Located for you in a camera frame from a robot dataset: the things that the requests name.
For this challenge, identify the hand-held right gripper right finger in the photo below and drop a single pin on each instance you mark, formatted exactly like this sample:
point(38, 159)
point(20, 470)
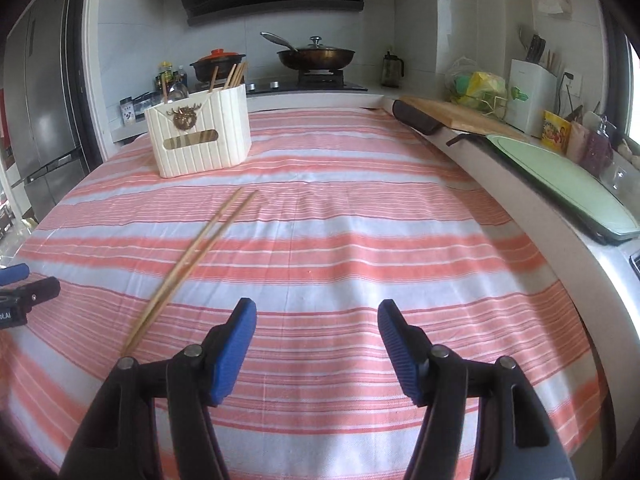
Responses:
point(400, 350)

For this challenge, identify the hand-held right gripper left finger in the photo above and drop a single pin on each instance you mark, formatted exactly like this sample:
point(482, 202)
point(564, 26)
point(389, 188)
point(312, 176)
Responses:
point(232, 355)

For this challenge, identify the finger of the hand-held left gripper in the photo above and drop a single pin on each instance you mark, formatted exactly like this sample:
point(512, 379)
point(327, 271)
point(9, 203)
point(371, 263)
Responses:
point(12, 275)
point(35, 292)

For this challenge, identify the wooden chopstick pair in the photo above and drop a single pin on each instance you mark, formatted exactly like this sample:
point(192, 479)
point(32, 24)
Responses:
point(251, 197)

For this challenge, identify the cream ribbed utensil holder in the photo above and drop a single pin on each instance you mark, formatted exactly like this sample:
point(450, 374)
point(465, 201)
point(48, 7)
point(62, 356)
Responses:
point(200, 152)

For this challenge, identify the orange white striped cloth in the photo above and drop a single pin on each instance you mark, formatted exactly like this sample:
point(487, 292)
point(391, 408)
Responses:
point(350, 240)

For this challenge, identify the steel refrigerator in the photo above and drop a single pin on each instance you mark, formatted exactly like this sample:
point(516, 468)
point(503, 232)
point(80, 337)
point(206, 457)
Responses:
point(45, 110)

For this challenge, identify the small spice jars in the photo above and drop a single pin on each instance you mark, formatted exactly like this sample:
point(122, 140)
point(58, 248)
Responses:
point(135, 109)

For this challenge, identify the black padded pouch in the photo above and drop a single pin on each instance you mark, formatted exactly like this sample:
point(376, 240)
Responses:
point(415, 117)

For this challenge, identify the green cutting board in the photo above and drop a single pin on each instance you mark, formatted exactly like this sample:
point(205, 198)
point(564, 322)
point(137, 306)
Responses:
point(565, 180)

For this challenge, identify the wooden cutting board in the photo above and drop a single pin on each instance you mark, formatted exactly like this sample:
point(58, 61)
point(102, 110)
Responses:
point(460, 112)

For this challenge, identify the steel sink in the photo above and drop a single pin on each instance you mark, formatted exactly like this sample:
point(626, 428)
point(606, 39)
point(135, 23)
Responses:
point(635, 264)

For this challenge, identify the condiment bottles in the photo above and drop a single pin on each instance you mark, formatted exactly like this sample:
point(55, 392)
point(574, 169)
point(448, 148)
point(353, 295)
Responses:
point(170, 76)

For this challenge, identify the yellow printed packet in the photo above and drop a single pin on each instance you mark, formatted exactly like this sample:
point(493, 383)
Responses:
point(556, 132)

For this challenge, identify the yellow plastic bag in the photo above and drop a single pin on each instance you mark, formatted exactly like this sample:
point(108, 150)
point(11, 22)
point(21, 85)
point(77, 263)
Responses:
point(480, 87)

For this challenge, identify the clear glass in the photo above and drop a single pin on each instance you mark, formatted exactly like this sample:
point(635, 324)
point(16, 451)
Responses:
point(615, 177)

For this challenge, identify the glass coffee press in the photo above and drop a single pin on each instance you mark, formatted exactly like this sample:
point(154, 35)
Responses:
point(392, 70)

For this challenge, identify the purple soap dispenser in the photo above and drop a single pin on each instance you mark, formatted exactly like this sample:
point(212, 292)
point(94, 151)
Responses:
point(599, 150)

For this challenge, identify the black gas stove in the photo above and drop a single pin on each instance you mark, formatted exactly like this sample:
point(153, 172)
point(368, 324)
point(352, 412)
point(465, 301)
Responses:
point(310, 82)

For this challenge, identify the white knife block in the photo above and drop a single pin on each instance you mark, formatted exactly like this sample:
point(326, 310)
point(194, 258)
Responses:
point(530, 95)

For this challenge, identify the black clay pot red lid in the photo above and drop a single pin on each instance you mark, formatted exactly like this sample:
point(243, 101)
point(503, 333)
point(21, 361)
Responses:
point(217, 62)

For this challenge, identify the garlic bulbs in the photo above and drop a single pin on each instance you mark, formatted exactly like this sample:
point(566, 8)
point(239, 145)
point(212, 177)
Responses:
point(630, 155)

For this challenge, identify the black wok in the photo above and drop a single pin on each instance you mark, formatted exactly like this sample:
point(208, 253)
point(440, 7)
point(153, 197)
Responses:
point(320, 59)

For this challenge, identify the glass wok lid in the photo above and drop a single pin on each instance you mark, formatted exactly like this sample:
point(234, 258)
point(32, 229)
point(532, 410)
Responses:
point(316, 47)

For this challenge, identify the white wall socket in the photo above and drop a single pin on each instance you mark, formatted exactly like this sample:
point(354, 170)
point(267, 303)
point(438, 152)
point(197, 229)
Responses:
point(574, 84)

